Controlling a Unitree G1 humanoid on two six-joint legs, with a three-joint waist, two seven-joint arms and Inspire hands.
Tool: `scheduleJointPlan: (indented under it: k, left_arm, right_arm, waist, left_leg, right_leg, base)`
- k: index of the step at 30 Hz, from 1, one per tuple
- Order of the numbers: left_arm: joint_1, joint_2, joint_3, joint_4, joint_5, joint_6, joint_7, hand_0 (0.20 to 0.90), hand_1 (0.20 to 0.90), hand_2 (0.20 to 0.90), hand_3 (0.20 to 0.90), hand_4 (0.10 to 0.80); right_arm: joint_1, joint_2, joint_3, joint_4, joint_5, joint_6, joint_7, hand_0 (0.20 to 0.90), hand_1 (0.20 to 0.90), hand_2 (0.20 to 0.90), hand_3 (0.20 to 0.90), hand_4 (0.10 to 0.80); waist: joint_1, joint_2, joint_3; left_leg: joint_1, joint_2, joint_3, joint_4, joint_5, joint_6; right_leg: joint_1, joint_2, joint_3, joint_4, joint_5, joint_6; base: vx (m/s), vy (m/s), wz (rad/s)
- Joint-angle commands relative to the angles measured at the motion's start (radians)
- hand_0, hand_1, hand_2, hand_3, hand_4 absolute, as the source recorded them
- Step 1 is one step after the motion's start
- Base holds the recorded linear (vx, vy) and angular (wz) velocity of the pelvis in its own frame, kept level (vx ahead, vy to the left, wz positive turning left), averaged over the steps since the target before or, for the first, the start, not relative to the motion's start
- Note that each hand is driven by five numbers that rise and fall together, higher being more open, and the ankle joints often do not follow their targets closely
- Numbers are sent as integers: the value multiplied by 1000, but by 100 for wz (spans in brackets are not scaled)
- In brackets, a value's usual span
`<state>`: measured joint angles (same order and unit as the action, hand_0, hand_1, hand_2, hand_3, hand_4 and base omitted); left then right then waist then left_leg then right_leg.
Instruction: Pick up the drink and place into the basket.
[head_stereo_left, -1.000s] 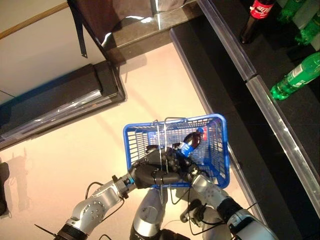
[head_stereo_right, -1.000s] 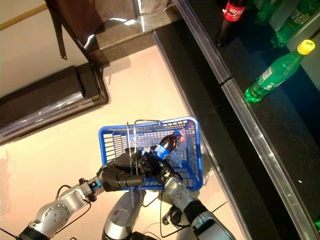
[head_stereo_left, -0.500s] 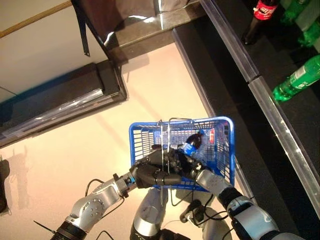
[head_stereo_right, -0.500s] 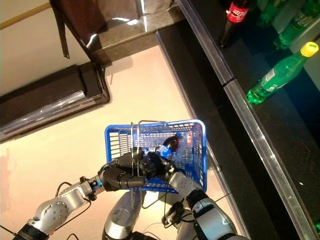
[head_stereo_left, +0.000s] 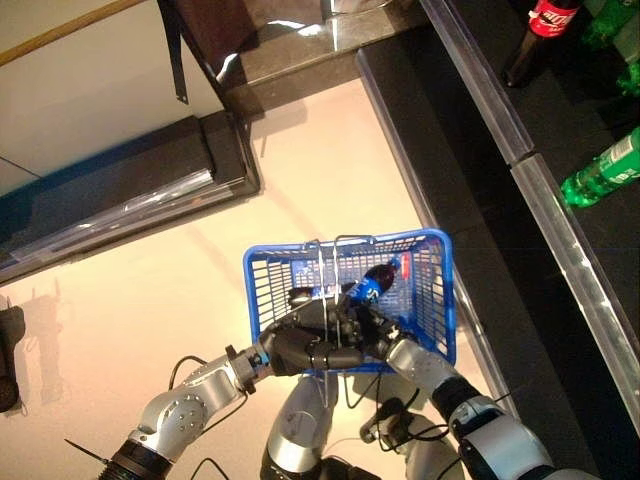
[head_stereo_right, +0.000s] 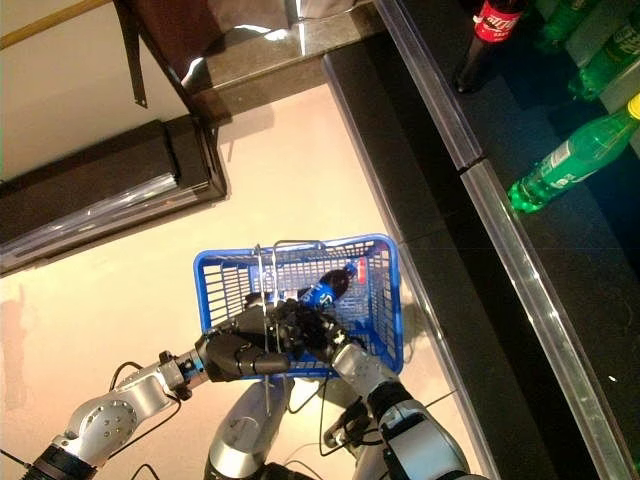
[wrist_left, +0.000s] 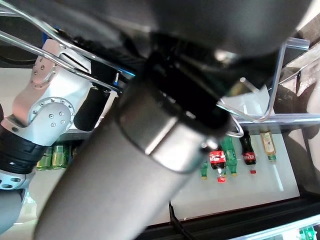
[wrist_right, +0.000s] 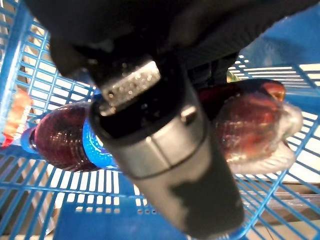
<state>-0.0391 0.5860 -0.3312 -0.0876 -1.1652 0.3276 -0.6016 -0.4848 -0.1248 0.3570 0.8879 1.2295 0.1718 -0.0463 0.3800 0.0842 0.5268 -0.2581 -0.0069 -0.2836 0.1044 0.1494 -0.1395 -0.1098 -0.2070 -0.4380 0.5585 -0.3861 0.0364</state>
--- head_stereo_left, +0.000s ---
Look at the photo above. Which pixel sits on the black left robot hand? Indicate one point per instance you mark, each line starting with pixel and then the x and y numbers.
pixel 300 345

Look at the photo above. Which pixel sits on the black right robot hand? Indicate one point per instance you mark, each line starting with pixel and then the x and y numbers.
pixel 372 330

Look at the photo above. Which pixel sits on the blue plastic shopping basket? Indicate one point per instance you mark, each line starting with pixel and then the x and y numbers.
pixel 448 300

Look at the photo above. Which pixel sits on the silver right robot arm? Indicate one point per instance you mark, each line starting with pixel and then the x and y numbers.
pixel 425 365

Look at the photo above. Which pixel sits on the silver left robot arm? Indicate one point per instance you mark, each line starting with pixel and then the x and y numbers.
pixel 185 410

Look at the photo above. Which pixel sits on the silver left robot leg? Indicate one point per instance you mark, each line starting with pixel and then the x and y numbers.
pixel 295 435

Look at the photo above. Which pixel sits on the black shelving base plinth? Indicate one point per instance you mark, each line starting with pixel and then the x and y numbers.
pixel 475 200

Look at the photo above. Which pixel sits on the black low display shelf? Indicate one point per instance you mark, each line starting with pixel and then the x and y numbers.
pixel 150 170

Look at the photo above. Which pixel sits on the green Sprite bottle yellow cap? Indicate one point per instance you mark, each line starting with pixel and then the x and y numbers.
pixel 631 77
pixel 607 22
pixel 600 175

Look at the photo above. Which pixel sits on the black floor object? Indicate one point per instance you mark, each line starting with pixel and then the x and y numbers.
pixel 11 360

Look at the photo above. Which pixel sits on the Coca-Cola bottle red cap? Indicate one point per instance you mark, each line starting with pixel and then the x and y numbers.
pixel 545 20

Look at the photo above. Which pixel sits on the black shelf board clear rail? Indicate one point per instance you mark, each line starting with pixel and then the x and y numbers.
pixel 615 260
pixel 560 100

